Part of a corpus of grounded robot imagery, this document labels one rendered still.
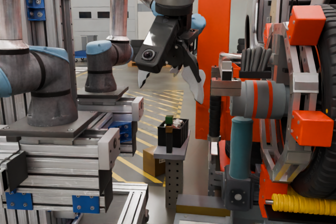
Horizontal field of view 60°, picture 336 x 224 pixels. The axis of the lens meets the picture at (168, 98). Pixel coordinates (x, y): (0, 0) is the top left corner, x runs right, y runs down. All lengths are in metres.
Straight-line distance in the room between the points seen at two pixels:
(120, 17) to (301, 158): 1.01
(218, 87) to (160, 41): 0.41
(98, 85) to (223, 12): 0.70
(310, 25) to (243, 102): 0.34
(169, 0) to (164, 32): 0.06
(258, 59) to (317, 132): 0.26
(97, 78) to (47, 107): 0.50
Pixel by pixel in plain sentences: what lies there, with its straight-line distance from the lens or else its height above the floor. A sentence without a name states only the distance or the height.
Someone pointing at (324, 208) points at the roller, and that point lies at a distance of 1.16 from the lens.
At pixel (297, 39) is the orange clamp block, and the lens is 0.91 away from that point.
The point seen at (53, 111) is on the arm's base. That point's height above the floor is 0.86.
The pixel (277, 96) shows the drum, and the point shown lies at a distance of 1.06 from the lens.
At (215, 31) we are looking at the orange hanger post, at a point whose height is 1.09.
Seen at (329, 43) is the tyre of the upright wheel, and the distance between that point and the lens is 0.89.
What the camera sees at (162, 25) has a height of 1.10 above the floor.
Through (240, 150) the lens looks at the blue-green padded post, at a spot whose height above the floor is 0.62.
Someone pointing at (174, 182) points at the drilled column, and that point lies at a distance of 1.89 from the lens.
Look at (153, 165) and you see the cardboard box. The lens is 2.30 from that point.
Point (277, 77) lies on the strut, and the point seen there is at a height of 0.94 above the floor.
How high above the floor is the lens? 1.09
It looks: 13 degrees down
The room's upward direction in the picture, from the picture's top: straight up
